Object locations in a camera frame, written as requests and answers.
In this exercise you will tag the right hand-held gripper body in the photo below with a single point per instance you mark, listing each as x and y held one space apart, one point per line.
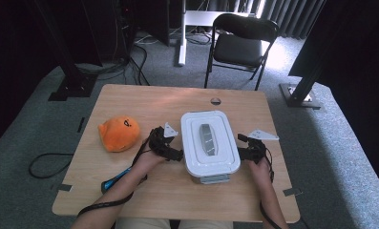
259 151

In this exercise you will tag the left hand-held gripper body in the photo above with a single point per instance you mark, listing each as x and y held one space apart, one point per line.
158 141

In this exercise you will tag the white plastic storage box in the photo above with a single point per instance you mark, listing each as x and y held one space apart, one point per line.
209 143

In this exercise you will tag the grey translucent storage box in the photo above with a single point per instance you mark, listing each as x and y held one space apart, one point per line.
214 179

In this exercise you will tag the orange plush toy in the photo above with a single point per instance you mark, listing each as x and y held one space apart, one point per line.
118 133

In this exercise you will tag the blue toy car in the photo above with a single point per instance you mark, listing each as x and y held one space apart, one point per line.
112 183

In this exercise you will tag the person's left hand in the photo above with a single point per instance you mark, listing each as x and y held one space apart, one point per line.
149 159

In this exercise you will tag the person's right hand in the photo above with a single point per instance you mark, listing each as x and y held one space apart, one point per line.
261 173

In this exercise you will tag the round table grommet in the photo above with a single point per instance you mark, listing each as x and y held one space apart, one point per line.
215 101

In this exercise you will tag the grey tape strip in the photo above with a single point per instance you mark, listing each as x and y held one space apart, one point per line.
293 191
65 187

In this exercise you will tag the black metal stand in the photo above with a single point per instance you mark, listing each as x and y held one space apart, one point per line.
300 95
72 86

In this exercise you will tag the person's legs in beige trousers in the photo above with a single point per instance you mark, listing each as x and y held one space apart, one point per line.
139 224

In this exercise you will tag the black tape strip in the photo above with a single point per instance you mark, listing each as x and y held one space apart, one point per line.
80 124

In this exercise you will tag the black folding chair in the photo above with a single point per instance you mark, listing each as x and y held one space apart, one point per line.
238 47

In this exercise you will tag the grey curtain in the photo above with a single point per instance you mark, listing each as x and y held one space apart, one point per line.
292 16

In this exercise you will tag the black curtain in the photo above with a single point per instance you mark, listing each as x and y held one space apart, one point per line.
359 47
5 63

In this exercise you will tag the white desk frame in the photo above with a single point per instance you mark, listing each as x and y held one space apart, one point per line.
182 38

